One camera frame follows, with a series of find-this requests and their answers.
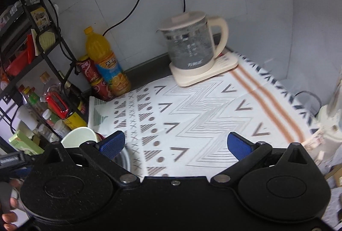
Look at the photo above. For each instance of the cardboard box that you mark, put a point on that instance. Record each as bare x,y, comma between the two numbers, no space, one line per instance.
334,177

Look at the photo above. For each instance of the red topped sauce bottle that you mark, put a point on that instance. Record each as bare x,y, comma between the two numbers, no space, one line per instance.
53,96

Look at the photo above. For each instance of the black metal shelf rack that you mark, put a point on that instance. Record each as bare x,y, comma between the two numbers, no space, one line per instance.
31,36

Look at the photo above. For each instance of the red soda can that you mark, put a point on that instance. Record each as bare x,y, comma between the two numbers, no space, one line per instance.
94,78

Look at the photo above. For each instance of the cream kettle base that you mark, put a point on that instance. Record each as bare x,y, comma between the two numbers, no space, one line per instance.
221,64

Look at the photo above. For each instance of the pale green ceramic bowl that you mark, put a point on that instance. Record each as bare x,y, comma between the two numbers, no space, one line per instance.
78,136

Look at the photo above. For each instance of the orange juice bottle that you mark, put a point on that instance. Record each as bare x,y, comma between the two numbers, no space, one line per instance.
99,50

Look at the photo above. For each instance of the patterned woven table mat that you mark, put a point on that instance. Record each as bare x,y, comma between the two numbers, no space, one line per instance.
176,131

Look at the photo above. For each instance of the glass electric kettle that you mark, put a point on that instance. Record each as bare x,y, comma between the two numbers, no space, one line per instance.
194,39

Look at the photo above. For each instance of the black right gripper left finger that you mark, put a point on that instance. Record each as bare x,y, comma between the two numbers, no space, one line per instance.
100,156

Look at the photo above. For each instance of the white ceramic plate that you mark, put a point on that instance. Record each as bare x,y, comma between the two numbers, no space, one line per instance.
123,159

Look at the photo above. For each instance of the dark soy sauce bottle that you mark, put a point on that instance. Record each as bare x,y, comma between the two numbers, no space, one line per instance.
74,94

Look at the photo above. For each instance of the black handle with GenRobot label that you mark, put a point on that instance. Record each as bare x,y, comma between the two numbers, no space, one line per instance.
13,165

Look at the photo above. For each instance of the person's hand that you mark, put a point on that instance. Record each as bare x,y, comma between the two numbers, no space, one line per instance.
11,217

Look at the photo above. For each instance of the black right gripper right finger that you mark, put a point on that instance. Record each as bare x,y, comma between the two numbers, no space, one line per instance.
249,155

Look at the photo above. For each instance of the cream utensil sterilizer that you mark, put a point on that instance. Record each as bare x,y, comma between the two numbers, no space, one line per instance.
329,118

